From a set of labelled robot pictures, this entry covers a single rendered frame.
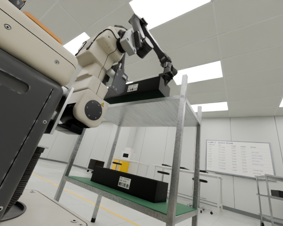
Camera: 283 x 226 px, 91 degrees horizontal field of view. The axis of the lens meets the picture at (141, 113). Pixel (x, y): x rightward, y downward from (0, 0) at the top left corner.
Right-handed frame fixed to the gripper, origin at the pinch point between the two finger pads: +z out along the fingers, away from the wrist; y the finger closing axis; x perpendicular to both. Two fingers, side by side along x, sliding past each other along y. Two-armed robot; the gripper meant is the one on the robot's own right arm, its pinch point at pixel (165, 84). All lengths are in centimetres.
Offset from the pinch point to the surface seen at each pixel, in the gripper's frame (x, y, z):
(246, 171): -478, -56, 7
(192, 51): -144, 25, -186
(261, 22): -127, -84, -185
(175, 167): 9, -16, 56
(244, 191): -479, -45, 64
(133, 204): 10, 3, 76
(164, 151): -479, 221, -27
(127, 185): -4, 19, 71
